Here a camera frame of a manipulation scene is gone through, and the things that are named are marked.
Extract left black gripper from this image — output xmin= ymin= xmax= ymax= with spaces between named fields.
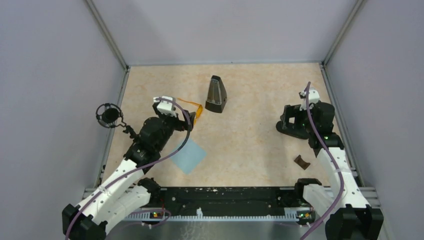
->
xmin=153 ymin=104 xmax=196 ymax=151

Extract orange sunglasses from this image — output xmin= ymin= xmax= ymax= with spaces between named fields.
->
xmin=176 ymin=97 xmax=204 ymax=126

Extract black glasses case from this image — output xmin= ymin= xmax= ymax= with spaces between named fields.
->
xmin=275 ymin=121 xmax=309 ymax=140

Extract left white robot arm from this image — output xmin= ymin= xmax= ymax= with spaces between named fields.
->
xmin=62 ymin=96 xmax=197 ymax=240

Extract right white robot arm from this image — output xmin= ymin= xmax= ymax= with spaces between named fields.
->
xmin=276 ymin=101 xmax=384 ymax=240

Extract blue cleaning cloth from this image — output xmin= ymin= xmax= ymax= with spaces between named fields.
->
xmin=171 ymin=138 xmax=207 ymax=175

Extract black metronome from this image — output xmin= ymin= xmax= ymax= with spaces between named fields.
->
xmin=205 ymin=75 xmax=228 ymax=114

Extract small brown holder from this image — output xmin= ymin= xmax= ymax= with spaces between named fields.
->
xmin=293 ymin=154 xmax=311 ymax=170

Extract black microphone on tripod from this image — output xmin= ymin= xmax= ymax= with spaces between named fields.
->
xmin=95 ymin=103 xmax=137 ymax=139

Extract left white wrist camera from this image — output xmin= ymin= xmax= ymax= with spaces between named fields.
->
xmin=153 ymin=95 xmax=177 ymax=118

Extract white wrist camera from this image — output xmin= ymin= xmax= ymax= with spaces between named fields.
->
xmin=153 ymin=95 xmax=177 ymax=118
xmin=299 ymin=87 xmax=320 ymax=111

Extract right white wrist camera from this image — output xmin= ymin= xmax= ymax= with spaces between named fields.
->
xmin=299 ymin=87 xmax=320 ymax=111

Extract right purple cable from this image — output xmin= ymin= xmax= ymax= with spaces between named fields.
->
xmin=299 ymin=81 xmax=345 ymax=240

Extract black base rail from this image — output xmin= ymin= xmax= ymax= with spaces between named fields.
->
xmin=147 ymin=186 xmax=316 ymax=221

